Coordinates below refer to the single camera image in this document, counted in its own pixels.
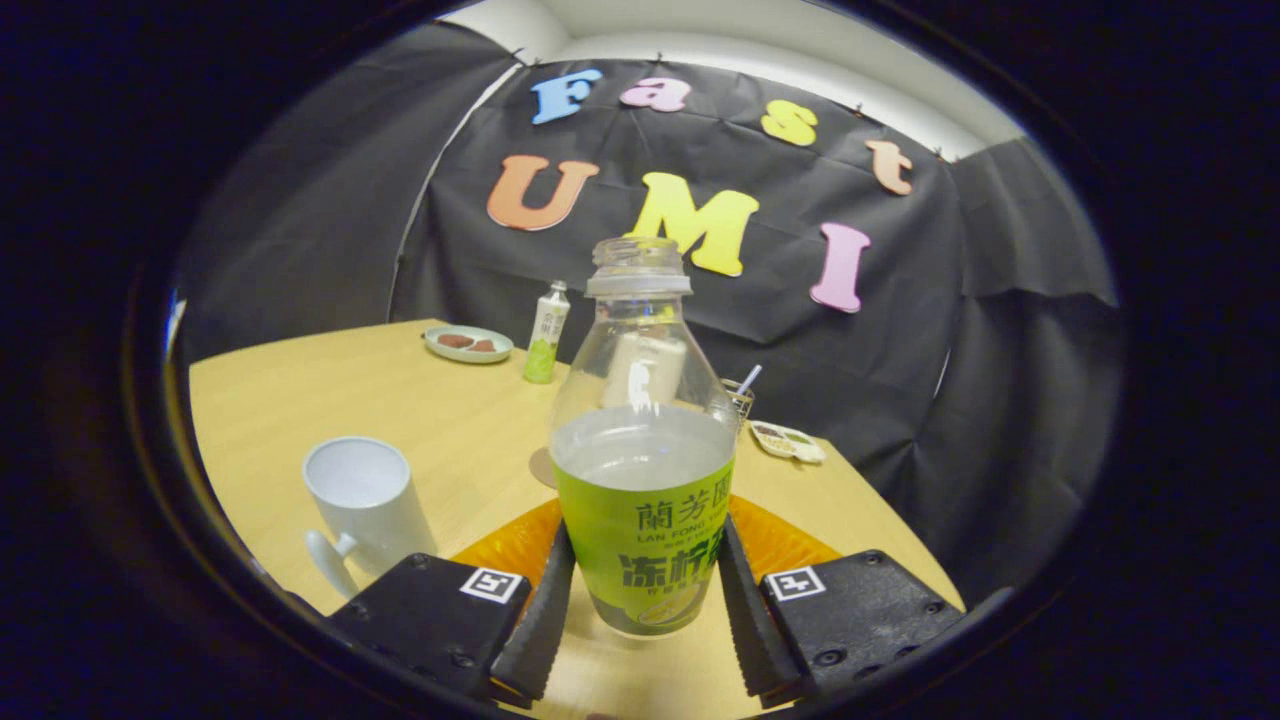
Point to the white straw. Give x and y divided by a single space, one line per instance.
749 379

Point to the white divided dish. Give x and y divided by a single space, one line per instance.
790 443

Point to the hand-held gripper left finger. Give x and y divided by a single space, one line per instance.
440 620

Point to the green label juice bottle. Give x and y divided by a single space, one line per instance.
640 540

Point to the pale green plate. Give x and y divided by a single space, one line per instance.
465 355

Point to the black backdrop cloth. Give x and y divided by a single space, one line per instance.
900 400

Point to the round brown coaster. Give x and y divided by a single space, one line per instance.
542 468

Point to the wooden table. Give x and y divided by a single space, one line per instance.
450 410

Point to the slim white green bottle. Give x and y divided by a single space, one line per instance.
545 335

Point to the white cup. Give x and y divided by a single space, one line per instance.
375 510

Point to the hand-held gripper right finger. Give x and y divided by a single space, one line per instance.
860 620

